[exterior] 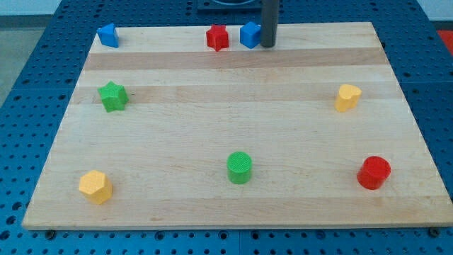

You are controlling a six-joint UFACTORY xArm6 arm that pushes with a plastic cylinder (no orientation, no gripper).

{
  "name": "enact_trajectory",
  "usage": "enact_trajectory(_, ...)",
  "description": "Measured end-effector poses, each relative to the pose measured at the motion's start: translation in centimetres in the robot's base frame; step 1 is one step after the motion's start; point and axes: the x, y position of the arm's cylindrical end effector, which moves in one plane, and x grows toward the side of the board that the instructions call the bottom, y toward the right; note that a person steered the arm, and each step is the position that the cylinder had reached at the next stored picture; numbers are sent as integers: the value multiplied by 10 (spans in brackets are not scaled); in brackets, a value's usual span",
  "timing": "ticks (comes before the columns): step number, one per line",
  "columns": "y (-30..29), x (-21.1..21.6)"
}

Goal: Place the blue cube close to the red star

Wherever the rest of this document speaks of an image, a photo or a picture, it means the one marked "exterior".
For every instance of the blue cube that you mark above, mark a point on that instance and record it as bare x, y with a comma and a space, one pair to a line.
249, 35

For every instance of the red star block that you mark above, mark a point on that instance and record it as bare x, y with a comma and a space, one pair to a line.
217, 37

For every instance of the green star block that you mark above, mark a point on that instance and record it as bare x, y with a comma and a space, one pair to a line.
113, 97

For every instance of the wooden board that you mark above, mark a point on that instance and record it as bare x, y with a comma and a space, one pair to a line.
190, 107

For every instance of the green cylinder block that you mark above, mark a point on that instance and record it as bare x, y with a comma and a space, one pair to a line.
239, 166

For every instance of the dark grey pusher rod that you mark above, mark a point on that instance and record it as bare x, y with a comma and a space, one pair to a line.
269, 21

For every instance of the yellow heart block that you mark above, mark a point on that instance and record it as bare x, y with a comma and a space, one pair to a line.
347, 97

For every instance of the yellow hexagon block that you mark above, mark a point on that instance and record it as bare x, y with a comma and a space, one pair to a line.
96, 187

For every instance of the blue triangular prism block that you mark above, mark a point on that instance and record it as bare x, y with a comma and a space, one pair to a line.
108, 35

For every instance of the red cylinder block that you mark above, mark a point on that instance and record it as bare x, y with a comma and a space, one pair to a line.
373, 172

